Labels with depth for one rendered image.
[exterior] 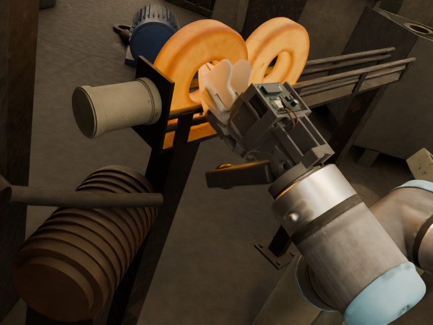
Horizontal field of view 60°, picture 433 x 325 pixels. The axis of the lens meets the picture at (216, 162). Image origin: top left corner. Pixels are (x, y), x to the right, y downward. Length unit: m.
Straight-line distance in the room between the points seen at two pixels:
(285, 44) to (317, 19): 2.06
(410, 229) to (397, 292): 0.15
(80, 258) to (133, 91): 0.20
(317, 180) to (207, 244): 0.92
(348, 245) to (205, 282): 0.83
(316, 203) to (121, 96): 0.25
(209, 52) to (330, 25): 2.20
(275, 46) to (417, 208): 0.30
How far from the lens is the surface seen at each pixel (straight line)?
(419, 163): 0.94
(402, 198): 0.58
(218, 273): 1.22
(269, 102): 0.43
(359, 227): 0.41
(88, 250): 0.48
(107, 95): 0.45
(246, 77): 0.50
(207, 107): 0.47
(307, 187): 0.40
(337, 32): 2.66
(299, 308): 0.97
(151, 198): 0.51
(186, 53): 0.47
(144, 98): 0.46
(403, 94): 2.16
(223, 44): 0.51
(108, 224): 0.51
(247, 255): 1.32
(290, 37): 0.62
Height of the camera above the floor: 0.89
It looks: 32 degrees down
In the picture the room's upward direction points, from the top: 21 degrees clockwise
